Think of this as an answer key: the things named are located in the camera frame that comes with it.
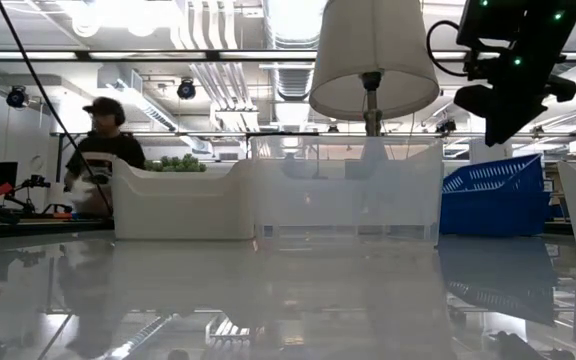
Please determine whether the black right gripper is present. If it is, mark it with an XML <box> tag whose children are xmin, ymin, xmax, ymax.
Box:
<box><xmin>453</xmin><ymin>54</ymin><xmax>576</xmax><ymax>147</ymax></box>

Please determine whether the clear plastic basket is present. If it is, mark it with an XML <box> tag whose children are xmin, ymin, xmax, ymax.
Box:
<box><xmin>250</xmin><ymin>135</ymin><xmax>444</xmax><ymax>229</ymax></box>
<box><xmin>249</xmin><ymin>134</ymin><xmax>445</xmax><ymax>247</ymax></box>

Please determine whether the white cylindrical column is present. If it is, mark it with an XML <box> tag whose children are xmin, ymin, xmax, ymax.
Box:
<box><xmin>468</xmin><ymin>138</ymin><xmax>515</xmax><ymax>169</ymax></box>

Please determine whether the black ceiling track light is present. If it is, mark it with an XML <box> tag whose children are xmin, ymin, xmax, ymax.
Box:
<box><xmin>434</xmin><ymin>117</ymin><xmax>458</xmax><ymax>135</ymax></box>

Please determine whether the table lamp white shade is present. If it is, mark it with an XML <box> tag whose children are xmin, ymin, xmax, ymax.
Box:
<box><xmin>309</xmin><ymin>0</ymin><xmax>441</xmax><ymax>139</ymax></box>

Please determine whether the green potted artificial plant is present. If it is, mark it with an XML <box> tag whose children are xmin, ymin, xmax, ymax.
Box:
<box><xmin>144</xmin><ymin>153</ymin><xmax>208</xmax><ymax>174</ymax></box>

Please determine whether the person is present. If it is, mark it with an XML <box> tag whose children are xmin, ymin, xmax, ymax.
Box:
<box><xmin>62</xmin><ymin>95</ymin><xmax>148</xmax><ymax>217</ymax></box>

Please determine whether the wooden workbench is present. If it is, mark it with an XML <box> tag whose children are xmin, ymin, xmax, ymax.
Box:
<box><xmin>0</xmin><ymin>215</ymin><xmax>115</xmax><ymax>240</ymax></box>

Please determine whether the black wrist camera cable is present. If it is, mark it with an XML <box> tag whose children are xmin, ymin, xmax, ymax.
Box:
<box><xmin>426</xmin><ymin>19</ymin><xmax>469</xmax><ymax>79</ymax></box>

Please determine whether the thin black frame bar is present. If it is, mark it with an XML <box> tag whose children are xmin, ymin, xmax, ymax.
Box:
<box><xmin>50</xmin><ymin>130</ymin><xmax>576</xmax><ymax>140</ymax></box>

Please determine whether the black ceiling camera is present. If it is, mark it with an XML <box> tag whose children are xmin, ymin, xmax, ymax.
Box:
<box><xmin>5</xmin><ymin>85</ymin><xmax>30</xmax><ymax>109</ymax></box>
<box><xmin>176</xmin><ymin>78</ymin><xmax>198</xmax><ymax>101</ymax></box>

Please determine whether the black overhead frame bar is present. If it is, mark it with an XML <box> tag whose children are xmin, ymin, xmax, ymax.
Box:
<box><xmin>0</xmin><ymin>48</ymin><xmax>576</xmax><ymax>63</ymax></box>

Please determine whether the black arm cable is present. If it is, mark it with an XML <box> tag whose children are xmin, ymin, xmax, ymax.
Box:
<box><xmin>0</xmin><ymin>0</ymin><xmax>115</xmax><ymax>217</ymax></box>

